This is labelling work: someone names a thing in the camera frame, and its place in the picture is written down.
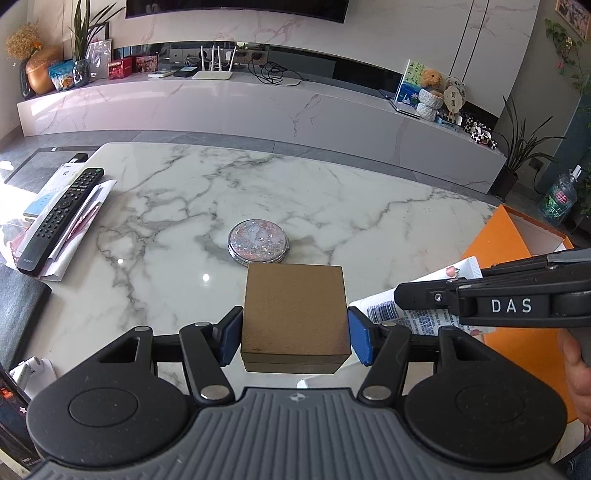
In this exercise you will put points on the small black device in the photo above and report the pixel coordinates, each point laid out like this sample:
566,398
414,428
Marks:
78,158

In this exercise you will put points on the bronze round jar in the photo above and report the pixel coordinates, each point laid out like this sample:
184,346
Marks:
44,69

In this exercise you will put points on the black remote control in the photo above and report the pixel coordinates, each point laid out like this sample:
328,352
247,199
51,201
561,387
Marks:
60,217

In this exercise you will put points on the light blue booklet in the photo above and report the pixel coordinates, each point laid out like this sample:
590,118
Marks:
39,205

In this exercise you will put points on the painted picture card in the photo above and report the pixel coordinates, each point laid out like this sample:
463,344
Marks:
408,81

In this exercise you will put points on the blue snack bag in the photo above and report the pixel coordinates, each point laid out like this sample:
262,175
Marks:
62,76

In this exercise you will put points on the round fan ornament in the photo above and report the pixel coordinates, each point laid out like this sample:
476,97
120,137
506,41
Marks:
453,99

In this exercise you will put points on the marble desktop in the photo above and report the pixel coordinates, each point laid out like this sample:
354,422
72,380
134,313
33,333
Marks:
184,194

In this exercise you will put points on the green label water bottle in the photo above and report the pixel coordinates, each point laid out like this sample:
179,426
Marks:
561,198

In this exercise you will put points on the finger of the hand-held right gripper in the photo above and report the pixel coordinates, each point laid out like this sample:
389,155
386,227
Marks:
420,295
521,265

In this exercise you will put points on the potted plant in black pot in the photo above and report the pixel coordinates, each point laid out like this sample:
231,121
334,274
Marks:
512,152

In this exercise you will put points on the marble tv cabinet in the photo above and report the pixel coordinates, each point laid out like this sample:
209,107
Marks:
231,106

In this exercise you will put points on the phone with dark screen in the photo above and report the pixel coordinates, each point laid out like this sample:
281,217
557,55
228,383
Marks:
14,424

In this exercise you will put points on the white paper sheet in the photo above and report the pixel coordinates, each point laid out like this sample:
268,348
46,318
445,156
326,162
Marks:
78,235

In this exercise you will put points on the dried flower bunch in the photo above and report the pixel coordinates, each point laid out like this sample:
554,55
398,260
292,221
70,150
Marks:
23,41

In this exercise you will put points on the white router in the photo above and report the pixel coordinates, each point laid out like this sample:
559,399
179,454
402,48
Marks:
212,74

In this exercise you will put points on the orange box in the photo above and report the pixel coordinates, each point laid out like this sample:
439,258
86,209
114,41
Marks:
503,240

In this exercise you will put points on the long leaf plant in vase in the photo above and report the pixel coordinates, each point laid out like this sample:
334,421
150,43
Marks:
82,69

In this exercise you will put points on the person's right hand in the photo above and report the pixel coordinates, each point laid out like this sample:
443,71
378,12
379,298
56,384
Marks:
577,383

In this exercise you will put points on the framed wall picture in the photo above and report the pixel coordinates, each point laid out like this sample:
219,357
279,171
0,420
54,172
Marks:
575,13

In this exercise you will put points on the brown square box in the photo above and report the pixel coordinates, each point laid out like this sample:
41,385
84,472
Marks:
295,314

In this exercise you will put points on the hanging vine plant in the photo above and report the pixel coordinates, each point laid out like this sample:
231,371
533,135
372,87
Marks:
570,50

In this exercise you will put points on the white printed tube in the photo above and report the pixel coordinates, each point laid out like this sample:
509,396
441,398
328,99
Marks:
415,321

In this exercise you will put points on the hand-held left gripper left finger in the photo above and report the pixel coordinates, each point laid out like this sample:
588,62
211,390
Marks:
231,337

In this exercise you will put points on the white envelope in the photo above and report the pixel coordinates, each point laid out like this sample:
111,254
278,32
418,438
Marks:
62,177

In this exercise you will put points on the black television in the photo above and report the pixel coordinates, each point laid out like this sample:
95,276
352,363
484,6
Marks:
231,9

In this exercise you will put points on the white phone stand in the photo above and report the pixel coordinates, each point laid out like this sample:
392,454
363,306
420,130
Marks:
30,371

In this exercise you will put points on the glitter compact mirror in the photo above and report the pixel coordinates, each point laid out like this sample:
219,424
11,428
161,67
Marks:
258,242

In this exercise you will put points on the black white checkered ornament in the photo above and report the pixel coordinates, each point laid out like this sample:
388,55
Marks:
482,131

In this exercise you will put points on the silver picture frame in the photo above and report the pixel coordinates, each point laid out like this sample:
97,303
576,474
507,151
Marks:
99,57

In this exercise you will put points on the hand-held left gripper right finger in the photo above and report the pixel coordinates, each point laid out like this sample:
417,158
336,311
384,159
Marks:
360,337

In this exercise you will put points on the red gift box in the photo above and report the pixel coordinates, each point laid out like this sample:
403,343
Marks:
146,63
121,69

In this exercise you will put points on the dark grey cloth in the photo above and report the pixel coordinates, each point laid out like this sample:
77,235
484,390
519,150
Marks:
18,309

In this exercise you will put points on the small teddy bear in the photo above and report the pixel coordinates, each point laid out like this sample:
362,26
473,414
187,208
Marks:
431,77

